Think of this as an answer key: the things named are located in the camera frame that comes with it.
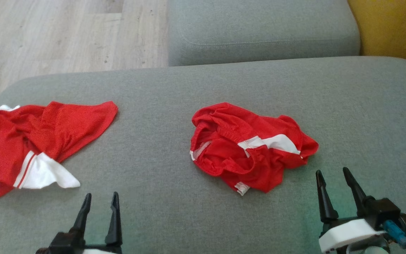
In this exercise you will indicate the red shorts white stripe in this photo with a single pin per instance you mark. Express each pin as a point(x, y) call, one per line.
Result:
point(231, 162)

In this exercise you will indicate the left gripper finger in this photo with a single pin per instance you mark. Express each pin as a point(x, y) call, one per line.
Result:
point(82, 215)
point(115, 222)

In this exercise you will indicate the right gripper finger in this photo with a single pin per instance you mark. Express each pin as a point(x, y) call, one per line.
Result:
point(325, 201)
point(356, 192)

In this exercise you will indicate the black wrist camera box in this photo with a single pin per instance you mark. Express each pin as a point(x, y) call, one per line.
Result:
point(386, 210)

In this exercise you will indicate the wide grey sofa seat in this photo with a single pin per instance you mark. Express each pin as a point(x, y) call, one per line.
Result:
point(189, 88)

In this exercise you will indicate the yellow upholstered backrest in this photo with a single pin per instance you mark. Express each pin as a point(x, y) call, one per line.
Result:
point(393, 24)

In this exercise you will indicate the narrow grey sofa seat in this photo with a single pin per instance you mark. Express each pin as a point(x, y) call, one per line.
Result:
point(259, 28)

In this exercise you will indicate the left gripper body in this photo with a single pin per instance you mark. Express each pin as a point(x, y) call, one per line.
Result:
point(69, 245)

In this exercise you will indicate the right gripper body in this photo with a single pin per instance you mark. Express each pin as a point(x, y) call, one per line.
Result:
point(347, 234)

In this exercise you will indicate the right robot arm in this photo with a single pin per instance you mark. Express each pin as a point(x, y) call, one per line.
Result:
point(372, 251)

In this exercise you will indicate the red jersey shirt white trim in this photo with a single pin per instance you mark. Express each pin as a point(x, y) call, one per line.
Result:
point(65, 123)

